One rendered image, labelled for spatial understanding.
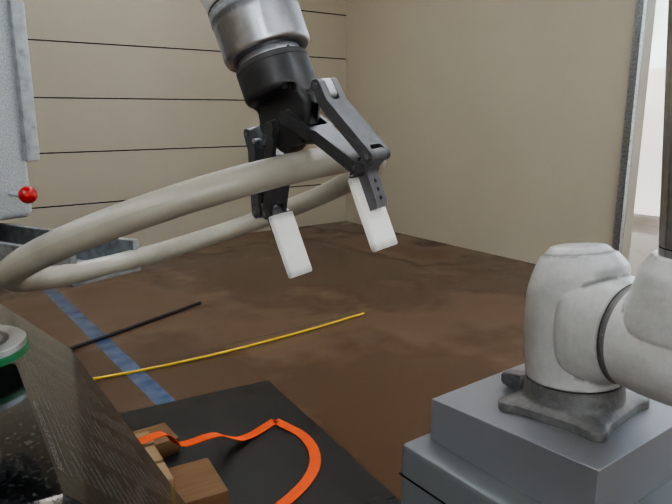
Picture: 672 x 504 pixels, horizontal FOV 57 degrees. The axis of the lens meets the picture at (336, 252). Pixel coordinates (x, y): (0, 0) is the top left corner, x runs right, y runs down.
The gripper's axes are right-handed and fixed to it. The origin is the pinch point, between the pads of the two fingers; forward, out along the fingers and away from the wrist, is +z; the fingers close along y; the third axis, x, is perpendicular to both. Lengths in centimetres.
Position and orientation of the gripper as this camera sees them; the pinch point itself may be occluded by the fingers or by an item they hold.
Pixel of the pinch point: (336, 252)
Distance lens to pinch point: 62.2
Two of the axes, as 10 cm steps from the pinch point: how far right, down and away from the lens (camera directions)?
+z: 3.2, 9.5, 0.0
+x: -7.2, 2.5, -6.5
